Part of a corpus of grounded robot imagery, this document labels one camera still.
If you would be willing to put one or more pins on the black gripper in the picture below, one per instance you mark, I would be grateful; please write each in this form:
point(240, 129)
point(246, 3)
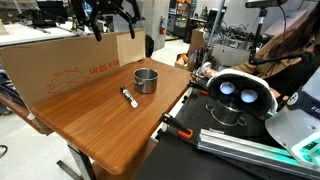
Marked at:
point(108, 4)

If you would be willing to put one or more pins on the black white marker pen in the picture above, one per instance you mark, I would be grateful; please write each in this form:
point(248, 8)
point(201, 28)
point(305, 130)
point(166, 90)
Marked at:
point(129, 97)

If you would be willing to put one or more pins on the white VR controller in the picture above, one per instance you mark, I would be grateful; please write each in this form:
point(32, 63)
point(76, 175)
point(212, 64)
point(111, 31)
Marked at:
point(204, 66)

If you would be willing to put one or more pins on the person forearm brown sleeve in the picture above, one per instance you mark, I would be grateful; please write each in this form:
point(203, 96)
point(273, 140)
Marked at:
point(256, 65)

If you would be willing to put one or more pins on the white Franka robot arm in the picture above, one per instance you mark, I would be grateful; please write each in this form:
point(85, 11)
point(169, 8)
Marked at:
point(293, 133)

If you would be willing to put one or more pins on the brown wooden desk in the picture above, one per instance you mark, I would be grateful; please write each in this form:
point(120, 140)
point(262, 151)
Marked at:
point(100, 126)

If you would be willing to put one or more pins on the person right hand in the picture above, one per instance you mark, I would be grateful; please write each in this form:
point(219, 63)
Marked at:
point(210, 74)

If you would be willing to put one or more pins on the red fire extinguisher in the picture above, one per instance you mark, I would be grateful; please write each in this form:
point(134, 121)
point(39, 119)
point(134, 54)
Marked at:
point(162, 25)

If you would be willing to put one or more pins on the small steel pot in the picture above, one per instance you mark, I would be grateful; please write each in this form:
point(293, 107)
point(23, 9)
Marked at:
point(146, 85)

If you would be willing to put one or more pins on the black tool on table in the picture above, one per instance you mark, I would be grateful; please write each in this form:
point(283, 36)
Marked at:
point(40, 18)

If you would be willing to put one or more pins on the orange floor box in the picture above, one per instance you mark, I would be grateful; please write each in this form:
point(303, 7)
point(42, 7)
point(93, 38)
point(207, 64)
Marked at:
point(182, 61)

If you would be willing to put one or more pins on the brown cardboard box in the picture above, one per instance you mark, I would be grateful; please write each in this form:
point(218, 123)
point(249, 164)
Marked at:
point(197, 38)

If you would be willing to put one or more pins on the white work table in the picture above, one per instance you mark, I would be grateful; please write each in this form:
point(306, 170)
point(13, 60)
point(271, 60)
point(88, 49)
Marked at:
point(26, 33)

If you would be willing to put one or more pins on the silver slanted stand pole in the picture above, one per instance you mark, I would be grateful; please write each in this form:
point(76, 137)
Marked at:
point(213, 31)

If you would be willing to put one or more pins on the orange black bar clamp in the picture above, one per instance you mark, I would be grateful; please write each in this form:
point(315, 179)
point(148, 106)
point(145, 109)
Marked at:
point(200, 89)
point(185, 134)

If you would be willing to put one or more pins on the white equipment box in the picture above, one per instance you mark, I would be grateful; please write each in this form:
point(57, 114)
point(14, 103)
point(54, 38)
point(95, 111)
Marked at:
point(226, 55)

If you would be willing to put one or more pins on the low wooden side table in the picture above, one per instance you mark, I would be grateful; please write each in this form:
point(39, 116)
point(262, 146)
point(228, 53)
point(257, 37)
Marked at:
point(20, 115)

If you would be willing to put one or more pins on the white VR headset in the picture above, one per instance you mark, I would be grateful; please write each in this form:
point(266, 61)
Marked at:
point(240, 78)

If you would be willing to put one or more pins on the seated person brown jacket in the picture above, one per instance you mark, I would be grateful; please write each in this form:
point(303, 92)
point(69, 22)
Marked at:
point(293, 40)

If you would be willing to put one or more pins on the printed cardboard wall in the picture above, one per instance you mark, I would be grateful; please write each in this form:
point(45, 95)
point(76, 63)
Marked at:
point(50, 63)

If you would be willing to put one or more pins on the black camera stand pole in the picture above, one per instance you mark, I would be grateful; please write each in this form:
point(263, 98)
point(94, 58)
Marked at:
point(258, 33)

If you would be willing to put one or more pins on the black stereo camera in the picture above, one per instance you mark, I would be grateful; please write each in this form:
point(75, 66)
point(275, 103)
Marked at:
point(263, 3)

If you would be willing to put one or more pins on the aluminium profile rail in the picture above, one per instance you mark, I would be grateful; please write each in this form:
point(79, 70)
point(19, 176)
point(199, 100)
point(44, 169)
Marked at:
point(240, 146)

